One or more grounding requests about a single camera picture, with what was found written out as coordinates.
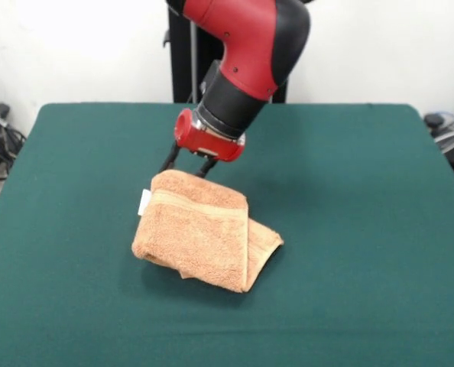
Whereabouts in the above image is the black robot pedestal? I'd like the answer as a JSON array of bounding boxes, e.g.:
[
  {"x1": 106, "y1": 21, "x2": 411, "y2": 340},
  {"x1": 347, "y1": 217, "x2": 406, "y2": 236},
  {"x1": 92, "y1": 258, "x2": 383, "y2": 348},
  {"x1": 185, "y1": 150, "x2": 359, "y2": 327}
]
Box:
[{"x1": 162, "y1": 0, "x2": 291, "y2": 104}]

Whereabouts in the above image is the dark green table cloth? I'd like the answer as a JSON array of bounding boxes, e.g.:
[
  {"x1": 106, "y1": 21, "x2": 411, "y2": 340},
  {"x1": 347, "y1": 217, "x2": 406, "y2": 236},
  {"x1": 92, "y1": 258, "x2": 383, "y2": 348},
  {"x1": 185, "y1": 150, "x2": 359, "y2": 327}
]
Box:
[{"x1": 0, "y1": 102, "x2": 454, "y2": 367}]

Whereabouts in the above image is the tan terry towel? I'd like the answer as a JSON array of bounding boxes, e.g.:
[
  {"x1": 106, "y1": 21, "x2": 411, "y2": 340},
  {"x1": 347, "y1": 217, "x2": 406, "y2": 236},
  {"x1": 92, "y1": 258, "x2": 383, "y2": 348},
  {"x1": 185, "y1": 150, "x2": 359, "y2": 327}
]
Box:
[{"x1": 130, "y1": 170, "x2": 285, "y2": 295}]

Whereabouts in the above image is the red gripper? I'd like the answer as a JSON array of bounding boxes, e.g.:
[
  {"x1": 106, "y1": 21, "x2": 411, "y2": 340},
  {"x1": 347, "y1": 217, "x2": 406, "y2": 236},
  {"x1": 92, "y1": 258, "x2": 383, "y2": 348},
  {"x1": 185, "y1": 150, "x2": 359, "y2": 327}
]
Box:
[{"x1": 159, "y1": 108, "x2": 247, "y2": 179}]

